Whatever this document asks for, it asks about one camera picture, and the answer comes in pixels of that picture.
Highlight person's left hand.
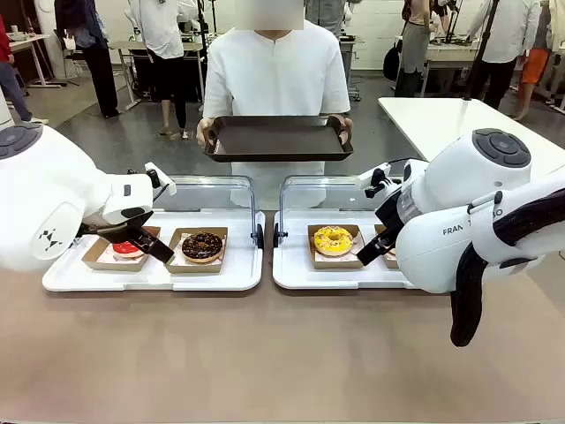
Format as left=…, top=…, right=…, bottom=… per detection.
left=331, top=115, right=355, bottom=146

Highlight black cable sleeve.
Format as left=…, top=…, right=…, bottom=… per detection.
left=449, top=187, right=565, bottom=348

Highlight white display tray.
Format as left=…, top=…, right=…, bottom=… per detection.
left=272, top=209, right=418, bottom=292
left=42, top=209, right=265, bottom=292

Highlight person's right hand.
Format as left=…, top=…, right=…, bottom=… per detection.
left=196, top=116, right=220, bottom=148

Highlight red glazed donut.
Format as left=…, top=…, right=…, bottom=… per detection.
left=81, top=225, right=162, bottom=273
left=111, top=240, right=147, bottom=261

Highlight brown serving tray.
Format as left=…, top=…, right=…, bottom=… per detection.
left=202, top=114, right=355, bottom=163

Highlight bystander in red top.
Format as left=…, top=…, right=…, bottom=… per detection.
left=0, top=15, right=49, bottom=125

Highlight background workbench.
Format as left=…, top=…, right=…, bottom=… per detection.
left=426, top=37, right=483, bottom=96

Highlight bystander white shirt black trousers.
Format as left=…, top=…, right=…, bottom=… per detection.
left=466, top=0, right=543, bottom=112

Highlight bystander in white top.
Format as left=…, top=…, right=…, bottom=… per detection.
left=139, top=0, right=192, bottom=140

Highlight chocolate glazed donut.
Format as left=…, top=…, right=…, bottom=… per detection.
left=165, top=227, right=230, bottom=275

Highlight yellow sprinkled donut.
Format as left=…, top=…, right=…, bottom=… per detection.
left=313, top=224, right=354, bottom=258

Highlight white cylindrical column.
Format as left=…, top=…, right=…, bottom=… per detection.
left=0, top=90, right=12, bottom=130

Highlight clear display lid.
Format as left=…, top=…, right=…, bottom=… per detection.
left=273, top=175, right=401, bottom=248
left=152, top=175, right=266, bottom=251

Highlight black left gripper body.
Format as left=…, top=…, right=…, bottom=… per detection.
left=78, top=211, right=154, bottom=243

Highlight yellow glazed donut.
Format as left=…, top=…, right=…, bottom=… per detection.
left=307, top=223, right=369, bottom=270

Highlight bystander in grey skirt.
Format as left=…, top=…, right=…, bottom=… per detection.
left=383, top=0, right=438, bottom=99

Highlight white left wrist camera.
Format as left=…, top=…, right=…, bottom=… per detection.
left=144, top=162, right=177, bottom=198

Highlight bystander in orange shorts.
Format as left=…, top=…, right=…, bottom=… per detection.
left=514, top=0, right=565, bottom=123

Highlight white background desk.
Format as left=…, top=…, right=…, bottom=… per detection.
left=6, top=26, right=63, bottom=89

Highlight white side table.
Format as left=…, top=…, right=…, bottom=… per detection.
left=378, top=96, right=565, bottom=178

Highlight sprinkled chocolate donut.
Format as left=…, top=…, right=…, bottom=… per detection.
left=373, top=223, right=401, bottom=269

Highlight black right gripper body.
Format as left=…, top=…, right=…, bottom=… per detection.
left=374, top=187, right=405, bottom=233

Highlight black background chair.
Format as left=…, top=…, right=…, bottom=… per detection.
left=52, top=29, right=84, bottom=87

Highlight bystander in dark clothes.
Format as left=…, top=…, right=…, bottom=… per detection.
left=54, top=0, right=121, bottom=119

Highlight black tripod pole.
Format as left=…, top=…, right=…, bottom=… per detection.
left=462, top=0, right=502, bottom=102

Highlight person in white shirt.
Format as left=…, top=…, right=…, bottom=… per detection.
left=201, top=19, right=352, bottom=211

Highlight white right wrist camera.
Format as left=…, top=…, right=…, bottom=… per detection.
left=356, top=162, right=392, bottom=199

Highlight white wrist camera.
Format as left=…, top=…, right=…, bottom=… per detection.
left=356, top=162, right=392, bottom=199
left=144, top=162, right=177, bottom=198

